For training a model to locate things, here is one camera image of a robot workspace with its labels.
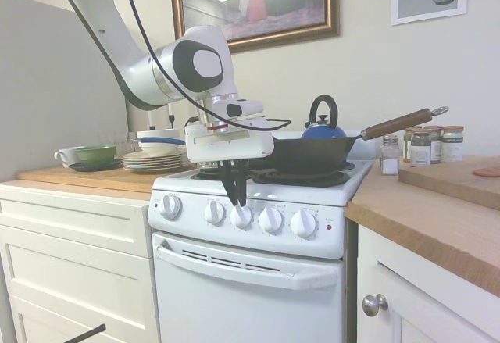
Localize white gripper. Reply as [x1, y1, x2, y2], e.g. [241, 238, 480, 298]
[184, 118, 275, 208]

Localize white burner knob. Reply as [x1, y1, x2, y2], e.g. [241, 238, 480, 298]
[203, 200, 227, 227]
[230, 204, 254, 230]
[259, 205, 285, 236]
[289, 209, 318, 239]

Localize white electric stove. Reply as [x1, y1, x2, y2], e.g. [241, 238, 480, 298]
[147, 130, 378, 343]

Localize large white oven knob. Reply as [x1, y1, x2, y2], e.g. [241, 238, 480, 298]
[158, 193, 184, 221]

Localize cream dinner plate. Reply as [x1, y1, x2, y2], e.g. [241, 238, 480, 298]
[124, 165, 184, 173]
[123, 154, 185, 161]
[123, 151, 184, 158]
[123, 163, 185, 170]
[123, 157, 185, 164]
[123, 159, 185, 166]

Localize white bowl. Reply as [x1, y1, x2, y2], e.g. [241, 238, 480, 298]
[137, 128, 181, 143]
[139, 139, 185, 155]

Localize white oven door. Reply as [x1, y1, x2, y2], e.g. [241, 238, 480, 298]
[151, 230, 347, 343]

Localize brown wooden counter board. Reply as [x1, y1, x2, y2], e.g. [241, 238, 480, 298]
[17, 162, 196, 195]

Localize dark saucer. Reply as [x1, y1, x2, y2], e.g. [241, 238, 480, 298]
[69, 158, 124, 173]

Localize green bowl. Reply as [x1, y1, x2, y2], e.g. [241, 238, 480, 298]
[75, 145, 118, 163]

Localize glass salt shaker silver lid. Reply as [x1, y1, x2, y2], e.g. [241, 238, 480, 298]
[380, 134, 401, 176]

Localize white cup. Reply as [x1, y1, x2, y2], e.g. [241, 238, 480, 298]
[53, 146, 85, 169]

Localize gold framed painting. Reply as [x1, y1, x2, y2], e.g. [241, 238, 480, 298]
[168, 0, 341, 55]

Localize white drawer cabinet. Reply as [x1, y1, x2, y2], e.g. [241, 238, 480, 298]
[0, 184, 162, 343]

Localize silver round cabinet knob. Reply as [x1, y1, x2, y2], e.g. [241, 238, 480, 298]
[362, 293, 389, 318]

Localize thin black rod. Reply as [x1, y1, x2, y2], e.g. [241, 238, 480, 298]
[62, 323, 107, 343]

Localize light wooden cutting board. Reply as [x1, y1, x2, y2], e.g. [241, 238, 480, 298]
[397, 156, 500, 211]

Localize white cabinet with round knob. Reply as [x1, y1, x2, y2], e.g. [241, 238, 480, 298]
[355, 223, 500, 343]

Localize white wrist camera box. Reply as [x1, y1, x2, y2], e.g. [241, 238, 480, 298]
[212, 99, 265, 122]

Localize black wok wooden handle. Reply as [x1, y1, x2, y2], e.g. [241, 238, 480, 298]
[261, 106, 450, 175]

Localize steel saucepan blue handle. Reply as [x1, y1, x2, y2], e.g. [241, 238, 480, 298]
[136, 134, 187, 147]

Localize blue kettle black handle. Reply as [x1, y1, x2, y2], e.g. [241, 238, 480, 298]
[300, 94, 348, 140]

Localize black cable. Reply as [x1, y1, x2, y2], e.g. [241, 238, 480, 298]
[118, 0, 293, 131]

